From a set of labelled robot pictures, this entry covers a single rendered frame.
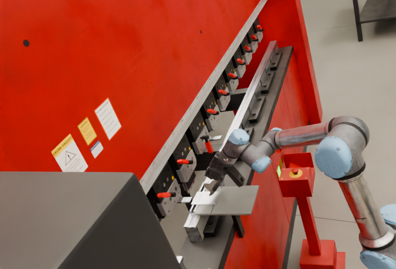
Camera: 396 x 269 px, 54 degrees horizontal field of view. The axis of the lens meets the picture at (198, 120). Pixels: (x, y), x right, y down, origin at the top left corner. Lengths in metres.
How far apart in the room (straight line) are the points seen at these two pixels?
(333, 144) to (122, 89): 0.70
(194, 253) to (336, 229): 1.39
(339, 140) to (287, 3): 2.41
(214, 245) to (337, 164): 0.76
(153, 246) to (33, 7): 0.87
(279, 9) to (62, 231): 3.35
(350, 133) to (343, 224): 1.73
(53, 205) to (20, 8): 0.81
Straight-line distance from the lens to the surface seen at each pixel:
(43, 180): 0.39
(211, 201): 1.81
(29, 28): 1.10
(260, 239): 2.23
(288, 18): 3.59
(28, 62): 1.07
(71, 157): 1.13
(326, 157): 1.26
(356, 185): 1.33
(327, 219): 3.02
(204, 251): 1.79
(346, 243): 2.85
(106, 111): 1.26
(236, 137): 1.53
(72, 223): 0.31
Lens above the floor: 2.11
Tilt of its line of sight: 26 degrees down
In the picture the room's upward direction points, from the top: 20 degrees counter-clockwise
